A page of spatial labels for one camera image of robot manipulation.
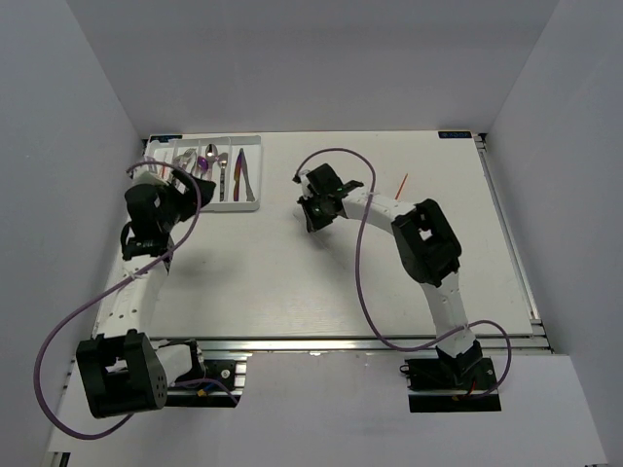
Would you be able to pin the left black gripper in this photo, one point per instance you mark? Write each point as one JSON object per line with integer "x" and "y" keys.
{"x": 189, "y": 199}

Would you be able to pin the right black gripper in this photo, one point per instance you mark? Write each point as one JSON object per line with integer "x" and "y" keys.
{"x": 313, "y": 224}

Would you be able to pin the pink handled fork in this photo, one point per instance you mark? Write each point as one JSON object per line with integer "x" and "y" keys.
{"x": 186, "y": 161}

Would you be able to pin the iridescent rainbow spoon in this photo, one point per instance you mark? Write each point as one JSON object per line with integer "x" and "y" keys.
{"x": 202, "y": 166}

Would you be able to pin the ornate silver knife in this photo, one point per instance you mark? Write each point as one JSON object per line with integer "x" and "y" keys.
{"x": 245, "y": 174}

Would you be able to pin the pink handled spoon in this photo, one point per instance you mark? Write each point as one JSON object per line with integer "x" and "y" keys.
{"x": 211, "y": 158}

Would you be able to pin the dark handled silver spoon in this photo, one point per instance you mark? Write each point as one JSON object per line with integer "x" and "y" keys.
{"x": 223, "y": 162}

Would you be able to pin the iridescent rainbow knife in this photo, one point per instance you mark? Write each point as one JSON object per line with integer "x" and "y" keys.
{"x": 237, "y": 175}

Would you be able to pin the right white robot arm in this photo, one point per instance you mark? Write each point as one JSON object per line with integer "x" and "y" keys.
{"x": 428, "y": 250}

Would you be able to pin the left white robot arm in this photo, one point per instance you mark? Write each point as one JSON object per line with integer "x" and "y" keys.
{"x": 122, "y": 372}

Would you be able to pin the blue logo sticker left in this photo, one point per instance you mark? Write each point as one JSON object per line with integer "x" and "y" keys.
{"x": 164, "y": 138}

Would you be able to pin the blue logo sticker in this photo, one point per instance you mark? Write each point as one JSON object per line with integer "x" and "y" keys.
{"x": 454, "y": 134}
{"x": 164, "y": 138}

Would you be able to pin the white divided cutlery tray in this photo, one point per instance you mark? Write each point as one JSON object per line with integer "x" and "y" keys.
{"x": 233, "y": 163}

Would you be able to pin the blue logo sticker right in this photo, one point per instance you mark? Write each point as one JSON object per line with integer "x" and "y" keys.
{"x": 454, "y": 134}

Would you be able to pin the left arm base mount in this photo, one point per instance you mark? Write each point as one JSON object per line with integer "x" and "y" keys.
{"x": 196, "y": 380}

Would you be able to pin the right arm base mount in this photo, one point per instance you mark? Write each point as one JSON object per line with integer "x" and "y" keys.
{"x": 432, "y": 390}

